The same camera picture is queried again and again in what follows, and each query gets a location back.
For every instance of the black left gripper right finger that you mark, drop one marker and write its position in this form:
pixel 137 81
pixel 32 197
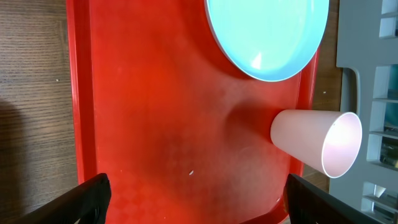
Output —
pixel 306 203

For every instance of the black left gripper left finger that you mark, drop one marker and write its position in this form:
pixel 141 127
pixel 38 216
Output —
pixel 86 203

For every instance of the pink plastic cup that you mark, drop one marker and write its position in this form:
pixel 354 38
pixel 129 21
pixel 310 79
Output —
pixel 328 141

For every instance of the light blue plate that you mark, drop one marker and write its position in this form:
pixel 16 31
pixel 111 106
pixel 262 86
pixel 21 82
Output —
pixel 269 40

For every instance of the grey dishwasher rack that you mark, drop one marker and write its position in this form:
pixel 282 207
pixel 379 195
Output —
pixel 367 54

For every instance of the red plastic tray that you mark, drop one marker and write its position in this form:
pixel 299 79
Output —
pixel 182 134

